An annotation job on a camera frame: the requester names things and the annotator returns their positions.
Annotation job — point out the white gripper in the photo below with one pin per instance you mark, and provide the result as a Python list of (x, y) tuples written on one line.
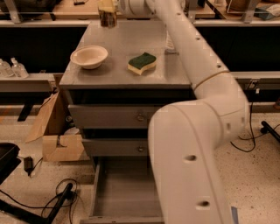
[(127, 4)]

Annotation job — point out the orange soda can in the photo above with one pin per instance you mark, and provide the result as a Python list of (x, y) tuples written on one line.
[(107, 19)]

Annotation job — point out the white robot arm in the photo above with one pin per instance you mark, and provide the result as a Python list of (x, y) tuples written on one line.
[(182, 136)]

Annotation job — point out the grey drawer cabinet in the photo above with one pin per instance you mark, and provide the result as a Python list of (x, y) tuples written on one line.
[(112, 83)]

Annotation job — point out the grey top drawer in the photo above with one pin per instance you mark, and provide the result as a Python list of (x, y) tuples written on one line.
[(111, 116)]

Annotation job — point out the grey middle drawer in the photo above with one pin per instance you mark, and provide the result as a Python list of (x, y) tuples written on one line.
[(115, 147)]

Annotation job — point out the grey open bottom drawer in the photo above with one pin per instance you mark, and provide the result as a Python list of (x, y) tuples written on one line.
[(124, 192)]

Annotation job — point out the white ceramic bowl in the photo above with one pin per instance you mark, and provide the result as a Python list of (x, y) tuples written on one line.
[(89, 57)]

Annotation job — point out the green yellow sponge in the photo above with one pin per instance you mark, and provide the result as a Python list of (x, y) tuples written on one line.
[(142, 63)]

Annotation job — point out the clear plastic water bottle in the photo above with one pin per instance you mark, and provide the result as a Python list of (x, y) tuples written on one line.
[(169, 46)]

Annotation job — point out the clear sanitizer bottle right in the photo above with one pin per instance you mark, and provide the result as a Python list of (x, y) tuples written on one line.
[(18, 69)]

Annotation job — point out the clear sanitizer bottle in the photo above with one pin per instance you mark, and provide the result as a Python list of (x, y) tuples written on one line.
[(5, 69), (18, 69)]

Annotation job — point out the clear sanitizer bottle left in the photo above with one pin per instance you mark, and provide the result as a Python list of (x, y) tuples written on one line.
[(5, 69)]

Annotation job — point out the open cardboard box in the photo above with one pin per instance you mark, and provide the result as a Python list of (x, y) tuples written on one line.
[(61, 140)]

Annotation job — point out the black power adapter left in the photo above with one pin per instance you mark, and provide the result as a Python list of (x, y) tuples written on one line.
[(28, 165)]

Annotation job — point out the black stand leg right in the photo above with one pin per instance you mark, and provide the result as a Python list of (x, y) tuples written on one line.
[(266, 128)]

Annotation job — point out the blue tape floor mark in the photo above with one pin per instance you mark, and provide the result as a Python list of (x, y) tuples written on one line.
[(234, 214)]

